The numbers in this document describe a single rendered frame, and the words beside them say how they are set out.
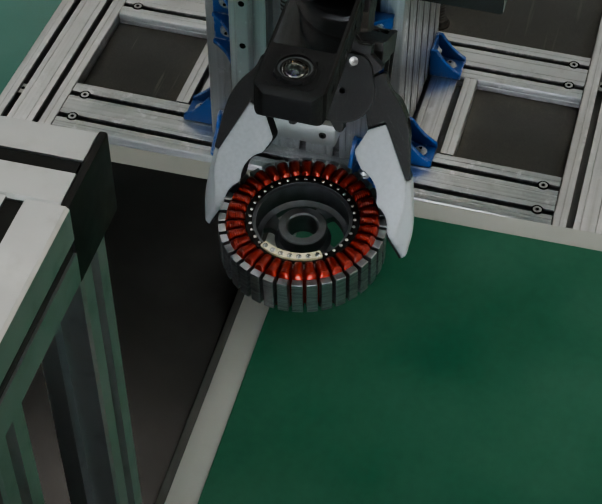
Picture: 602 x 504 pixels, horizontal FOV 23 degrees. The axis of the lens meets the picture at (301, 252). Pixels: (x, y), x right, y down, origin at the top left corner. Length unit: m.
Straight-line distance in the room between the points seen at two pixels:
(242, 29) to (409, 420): 0.80
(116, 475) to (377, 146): 0.30
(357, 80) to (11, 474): 0.41
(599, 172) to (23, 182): 1.38
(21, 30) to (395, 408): 1.63
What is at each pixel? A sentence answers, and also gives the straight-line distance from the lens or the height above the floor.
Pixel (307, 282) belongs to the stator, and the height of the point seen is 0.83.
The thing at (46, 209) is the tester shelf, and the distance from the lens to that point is 0.58.
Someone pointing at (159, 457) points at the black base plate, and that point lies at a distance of 0.92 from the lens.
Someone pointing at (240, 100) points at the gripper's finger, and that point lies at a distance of 0.96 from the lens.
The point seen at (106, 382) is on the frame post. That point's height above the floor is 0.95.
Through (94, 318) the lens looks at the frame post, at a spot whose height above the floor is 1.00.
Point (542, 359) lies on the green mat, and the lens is 1.00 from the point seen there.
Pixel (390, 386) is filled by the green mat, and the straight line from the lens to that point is 0.98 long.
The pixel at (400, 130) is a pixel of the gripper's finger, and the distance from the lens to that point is 0.94.
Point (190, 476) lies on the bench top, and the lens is 0.94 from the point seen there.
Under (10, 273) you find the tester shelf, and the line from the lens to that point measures 0.56.
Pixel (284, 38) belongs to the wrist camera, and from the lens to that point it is 0.90.
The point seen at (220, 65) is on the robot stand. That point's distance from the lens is 1.85.
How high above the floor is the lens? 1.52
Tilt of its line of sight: 47 degrees down
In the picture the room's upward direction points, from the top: straight up
